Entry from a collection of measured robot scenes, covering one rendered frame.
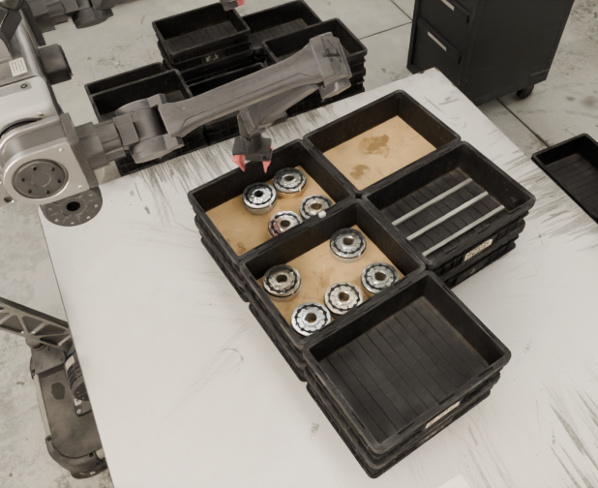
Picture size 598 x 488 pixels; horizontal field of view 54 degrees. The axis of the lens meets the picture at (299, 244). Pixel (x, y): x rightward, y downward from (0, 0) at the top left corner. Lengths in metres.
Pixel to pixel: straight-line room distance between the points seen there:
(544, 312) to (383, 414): 0.62
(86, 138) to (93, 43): 3.09
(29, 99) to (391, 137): 1.20
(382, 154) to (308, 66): 0.88
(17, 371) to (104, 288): 0.91
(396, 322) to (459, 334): 0.16
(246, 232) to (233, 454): 0.62
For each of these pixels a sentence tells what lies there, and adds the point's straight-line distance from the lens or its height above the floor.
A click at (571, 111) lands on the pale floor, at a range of 3.61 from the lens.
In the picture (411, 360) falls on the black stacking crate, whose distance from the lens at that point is 1.53.
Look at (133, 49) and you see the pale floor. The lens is 4.04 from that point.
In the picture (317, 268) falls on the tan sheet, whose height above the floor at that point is 0.83.
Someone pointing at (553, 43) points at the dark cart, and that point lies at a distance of 3.40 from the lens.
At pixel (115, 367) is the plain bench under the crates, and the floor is 0.70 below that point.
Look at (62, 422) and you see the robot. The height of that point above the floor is 0.24.
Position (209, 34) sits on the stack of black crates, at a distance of 3.15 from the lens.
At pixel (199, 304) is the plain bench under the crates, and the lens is 1.78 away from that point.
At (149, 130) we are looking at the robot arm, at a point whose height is 1.46.
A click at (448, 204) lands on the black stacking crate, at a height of 0.83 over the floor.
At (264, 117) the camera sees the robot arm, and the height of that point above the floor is 1.26.
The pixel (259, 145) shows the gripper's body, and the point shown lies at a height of 1.07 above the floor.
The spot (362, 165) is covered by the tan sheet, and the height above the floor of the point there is 0.83.
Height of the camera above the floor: 2.19
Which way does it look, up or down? 53 degrees down
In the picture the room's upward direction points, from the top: 4 degrees counter-clockwise
